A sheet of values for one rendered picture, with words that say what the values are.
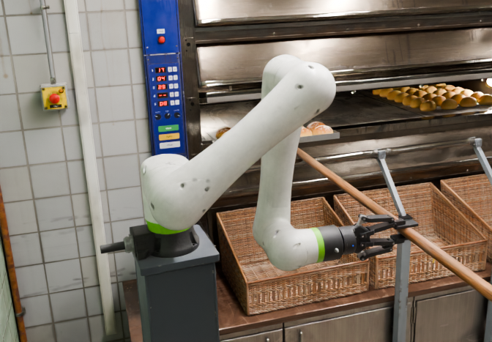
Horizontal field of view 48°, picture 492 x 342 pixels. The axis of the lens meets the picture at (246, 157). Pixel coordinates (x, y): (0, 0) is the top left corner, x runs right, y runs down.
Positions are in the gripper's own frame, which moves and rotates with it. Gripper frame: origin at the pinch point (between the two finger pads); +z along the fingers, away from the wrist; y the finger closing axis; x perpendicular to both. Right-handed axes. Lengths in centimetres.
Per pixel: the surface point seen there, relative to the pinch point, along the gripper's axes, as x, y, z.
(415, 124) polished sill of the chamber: -115, 3, 77
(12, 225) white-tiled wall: -117, 29, -117
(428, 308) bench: -61, 72, 54
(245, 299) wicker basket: -68, 55, -28
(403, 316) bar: -55, 69, 38
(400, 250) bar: -56, 38, 35
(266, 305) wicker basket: -66, 58, -20
